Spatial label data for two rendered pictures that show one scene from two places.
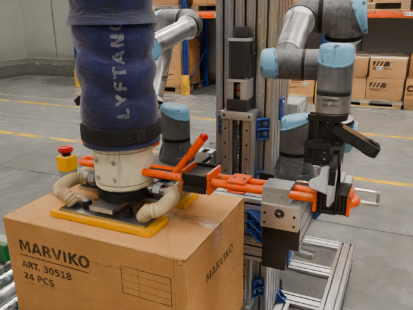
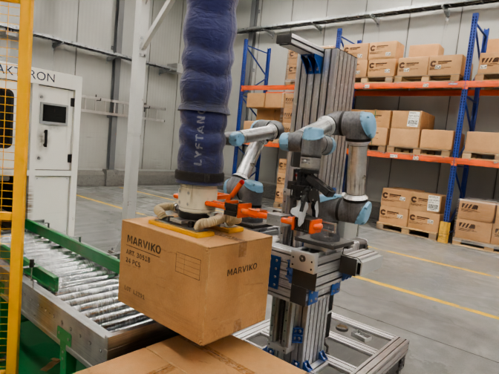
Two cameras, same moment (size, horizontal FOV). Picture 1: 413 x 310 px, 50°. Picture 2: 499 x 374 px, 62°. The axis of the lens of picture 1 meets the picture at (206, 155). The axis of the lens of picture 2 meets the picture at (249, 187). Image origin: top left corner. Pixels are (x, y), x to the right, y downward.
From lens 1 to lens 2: 0.76 m
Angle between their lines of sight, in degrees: 19
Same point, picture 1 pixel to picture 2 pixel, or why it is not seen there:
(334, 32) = (349, 135)
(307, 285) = (351, 357)
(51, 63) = not seen: hidden behind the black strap
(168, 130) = (245, 197)
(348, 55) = (316, 133)
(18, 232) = (128, 230)
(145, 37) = (218, 120)
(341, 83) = (311, 149)
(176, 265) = (204, 251)
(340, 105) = (310, 162)
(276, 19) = not seen: hidden behind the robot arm
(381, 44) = not seen: outside the picture
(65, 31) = (229, 153)
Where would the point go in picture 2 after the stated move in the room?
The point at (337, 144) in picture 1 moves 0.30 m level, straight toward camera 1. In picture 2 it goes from (307, 187) to (266, 190)
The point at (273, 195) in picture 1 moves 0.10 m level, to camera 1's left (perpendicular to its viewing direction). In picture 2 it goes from (272, 220) to (247, 216)
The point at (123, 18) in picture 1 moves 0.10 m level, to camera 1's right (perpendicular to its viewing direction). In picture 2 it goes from (206, 107) to (228, 109)
